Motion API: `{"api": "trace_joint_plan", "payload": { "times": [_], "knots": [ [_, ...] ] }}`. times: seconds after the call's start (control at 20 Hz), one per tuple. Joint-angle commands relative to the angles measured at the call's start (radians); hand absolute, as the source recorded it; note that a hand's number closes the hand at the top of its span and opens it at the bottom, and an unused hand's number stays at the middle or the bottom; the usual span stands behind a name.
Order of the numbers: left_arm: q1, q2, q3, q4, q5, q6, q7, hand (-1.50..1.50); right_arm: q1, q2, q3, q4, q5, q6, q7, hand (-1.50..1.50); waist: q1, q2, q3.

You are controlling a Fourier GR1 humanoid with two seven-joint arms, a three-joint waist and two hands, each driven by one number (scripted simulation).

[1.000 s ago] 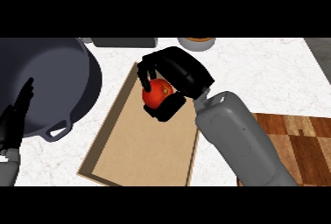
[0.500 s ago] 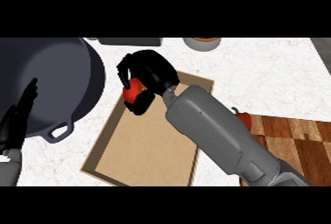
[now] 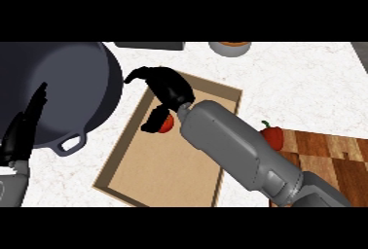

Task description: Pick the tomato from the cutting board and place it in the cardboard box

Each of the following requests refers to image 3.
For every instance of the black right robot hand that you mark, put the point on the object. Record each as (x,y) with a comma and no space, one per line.
(167,84)

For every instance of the wooden cutting board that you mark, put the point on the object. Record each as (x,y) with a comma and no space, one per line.
(329,165)

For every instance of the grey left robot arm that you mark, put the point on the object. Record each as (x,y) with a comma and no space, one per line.
(13,184)

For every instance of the cardboard box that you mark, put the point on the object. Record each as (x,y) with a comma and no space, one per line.
(167,155)

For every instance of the red bell pepper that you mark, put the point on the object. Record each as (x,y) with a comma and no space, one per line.
(272,136)

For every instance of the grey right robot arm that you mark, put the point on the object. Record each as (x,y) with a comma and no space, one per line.
(239,146)

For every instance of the red tomato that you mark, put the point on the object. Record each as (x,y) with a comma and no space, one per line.
(167,124)

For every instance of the grey appliance edge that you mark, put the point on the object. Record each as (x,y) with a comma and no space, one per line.
(360,53)

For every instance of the dark grey pan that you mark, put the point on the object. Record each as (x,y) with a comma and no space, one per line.
(62,94)

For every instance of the dark grey flat object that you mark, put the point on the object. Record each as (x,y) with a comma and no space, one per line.
(149,45)

